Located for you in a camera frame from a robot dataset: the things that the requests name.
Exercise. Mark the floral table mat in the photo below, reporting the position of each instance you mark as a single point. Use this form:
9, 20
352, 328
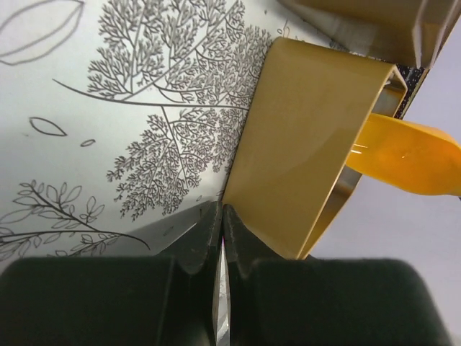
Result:
120, 119

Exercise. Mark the tin of pastel gummies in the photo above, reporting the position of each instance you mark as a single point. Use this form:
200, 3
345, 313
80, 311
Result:
409, 33

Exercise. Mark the tin of lollipops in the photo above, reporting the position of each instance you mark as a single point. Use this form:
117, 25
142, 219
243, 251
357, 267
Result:
289, 178

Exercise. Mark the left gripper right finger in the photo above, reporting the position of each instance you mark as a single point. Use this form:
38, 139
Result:
278, 301

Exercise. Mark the yellow plastic scoop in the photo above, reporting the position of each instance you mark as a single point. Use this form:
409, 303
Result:
413, 157

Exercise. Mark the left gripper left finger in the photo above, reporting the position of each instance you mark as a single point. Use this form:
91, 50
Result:
167, 299

